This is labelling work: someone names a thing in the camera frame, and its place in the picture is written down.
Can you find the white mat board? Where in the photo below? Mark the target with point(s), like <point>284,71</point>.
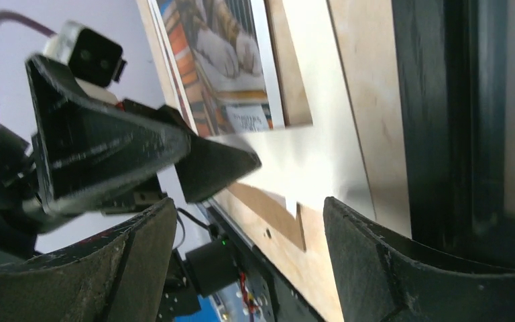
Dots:
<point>354,148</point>

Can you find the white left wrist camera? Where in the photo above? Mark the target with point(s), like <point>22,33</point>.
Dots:
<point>95,61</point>

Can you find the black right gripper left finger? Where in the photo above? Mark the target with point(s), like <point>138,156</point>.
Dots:
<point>115,275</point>

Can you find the cat photo print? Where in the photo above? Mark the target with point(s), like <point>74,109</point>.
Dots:
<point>215,62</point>

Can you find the black picture frame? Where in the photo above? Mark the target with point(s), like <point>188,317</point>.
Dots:
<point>452,59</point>

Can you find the brown backing board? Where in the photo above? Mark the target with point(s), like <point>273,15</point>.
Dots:
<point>284,79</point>

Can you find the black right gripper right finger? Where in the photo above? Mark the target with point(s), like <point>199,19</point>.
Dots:
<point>384,276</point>

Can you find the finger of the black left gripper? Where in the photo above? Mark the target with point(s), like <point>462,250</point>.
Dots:
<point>210,167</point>

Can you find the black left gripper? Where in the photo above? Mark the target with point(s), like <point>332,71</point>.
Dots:
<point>88,155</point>

